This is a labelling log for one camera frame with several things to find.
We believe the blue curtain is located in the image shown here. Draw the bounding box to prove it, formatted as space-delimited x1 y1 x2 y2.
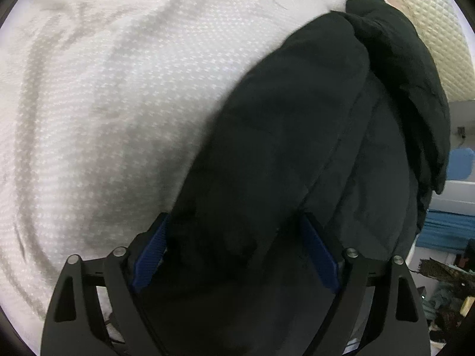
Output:
415 209 475 249

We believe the patterned hanging scarf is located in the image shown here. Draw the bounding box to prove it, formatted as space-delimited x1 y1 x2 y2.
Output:
416 258 469 280

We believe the black puffer jacket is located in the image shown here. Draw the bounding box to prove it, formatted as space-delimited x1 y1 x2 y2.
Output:
137 0 451 356

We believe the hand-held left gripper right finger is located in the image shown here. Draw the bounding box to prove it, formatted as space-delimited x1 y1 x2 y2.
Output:
300 212 432 356

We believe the thin black cable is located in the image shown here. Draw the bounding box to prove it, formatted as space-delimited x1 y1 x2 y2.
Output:
104 311 127 344

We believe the quilted cream headboard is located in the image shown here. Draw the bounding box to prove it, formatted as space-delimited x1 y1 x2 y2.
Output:
365 0 475 101

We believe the blue padded chair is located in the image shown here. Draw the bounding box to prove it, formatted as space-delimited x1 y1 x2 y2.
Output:
446 148 475 181

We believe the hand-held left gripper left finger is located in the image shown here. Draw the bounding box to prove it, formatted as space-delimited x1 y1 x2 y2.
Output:
40 213 171 356

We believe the bed with light sheet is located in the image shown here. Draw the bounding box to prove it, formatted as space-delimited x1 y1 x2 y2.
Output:
0 0 387 353

